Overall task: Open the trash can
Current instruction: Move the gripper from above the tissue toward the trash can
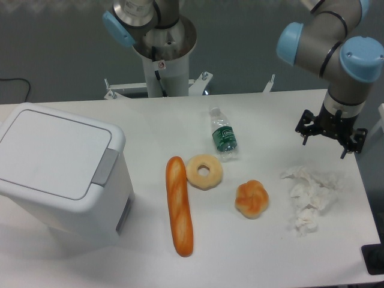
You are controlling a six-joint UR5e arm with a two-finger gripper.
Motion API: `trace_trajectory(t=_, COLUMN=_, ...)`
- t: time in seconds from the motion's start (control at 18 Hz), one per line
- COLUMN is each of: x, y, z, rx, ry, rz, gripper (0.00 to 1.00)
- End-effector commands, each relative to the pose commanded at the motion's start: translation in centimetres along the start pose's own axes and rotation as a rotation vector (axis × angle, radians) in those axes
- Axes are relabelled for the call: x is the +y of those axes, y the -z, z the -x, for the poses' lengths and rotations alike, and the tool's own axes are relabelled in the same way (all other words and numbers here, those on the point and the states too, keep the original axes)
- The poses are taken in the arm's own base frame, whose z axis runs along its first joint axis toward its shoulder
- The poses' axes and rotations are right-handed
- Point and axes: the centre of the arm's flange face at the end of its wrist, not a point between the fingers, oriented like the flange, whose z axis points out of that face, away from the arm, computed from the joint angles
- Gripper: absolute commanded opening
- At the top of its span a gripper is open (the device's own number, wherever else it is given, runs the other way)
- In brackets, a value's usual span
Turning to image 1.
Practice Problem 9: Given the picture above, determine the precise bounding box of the round twisted bread roll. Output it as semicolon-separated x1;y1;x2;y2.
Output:
235;180;269;220

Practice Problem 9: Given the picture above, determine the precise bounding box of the white metal base frame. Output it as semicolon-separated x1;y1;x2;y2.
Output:
103;71;277;100

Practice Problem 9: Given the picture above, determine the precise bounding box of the black device at edge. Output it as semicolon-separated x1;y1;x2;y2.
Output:
361;244;383;275

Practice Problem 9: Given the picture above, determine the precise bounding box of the long orange baguette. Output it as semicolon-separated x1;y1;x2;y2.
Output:
166;156;194;257

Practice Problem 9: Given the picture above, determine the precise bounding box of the white push-lid trash can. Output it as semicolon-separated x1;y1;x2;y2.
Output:
1;103;134;245

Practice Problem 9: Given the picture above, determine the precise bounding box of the green label water bottle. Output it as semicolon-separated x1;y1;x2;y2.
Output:
209;106;238;162

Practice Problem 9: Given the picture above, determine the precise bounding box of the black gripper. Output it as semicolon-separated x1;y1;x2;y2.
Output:
295;104;368;159

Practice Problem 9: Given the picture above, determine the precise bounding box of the black floor cable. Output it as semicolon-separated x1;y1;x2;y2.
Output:
0;77;31;103

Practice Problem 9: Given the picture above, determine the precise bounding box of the pale ring donut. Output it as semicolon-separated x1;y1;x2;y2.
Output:
186;154;223;190

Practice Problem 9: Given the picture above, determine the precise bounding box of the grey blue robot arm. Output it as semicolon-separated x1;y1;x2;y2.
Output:
102;1;383;154

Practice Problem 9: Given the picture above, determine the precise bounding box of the crumpled white tissue paper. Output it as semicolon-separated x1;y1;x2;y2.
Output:
280;166;346;237

